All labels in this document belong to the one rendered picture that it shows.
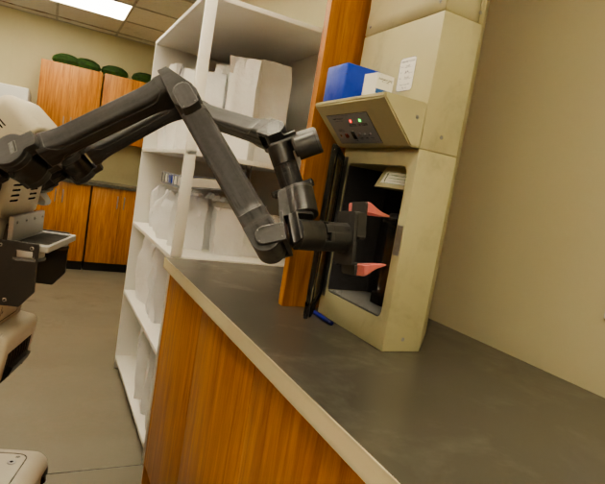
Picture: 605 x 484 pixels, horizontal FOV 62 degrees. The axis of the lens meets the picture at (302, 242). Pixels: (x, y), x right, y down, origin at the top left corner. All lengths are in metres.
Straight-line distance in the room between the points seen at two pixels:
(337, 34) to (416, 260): 0.67
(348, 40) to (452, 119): 0.44
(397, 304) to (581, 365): 0.46
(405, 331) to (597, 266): 0.47
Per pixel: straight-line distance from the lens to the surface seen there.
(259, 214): 0.94
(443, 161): 1.22
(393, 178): 1.28
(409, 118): 1.16
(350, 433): 0.80
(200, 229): 2.39
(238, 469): 1.29
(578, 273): 1.40
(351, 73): 1.31
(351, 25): 1.54
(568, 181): 1.45
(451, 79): 1.24
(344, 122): 1.32
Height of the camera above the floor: 1.28
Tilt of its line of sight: 6 degrees down
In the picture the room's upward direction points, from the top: 9 degrees clockwise
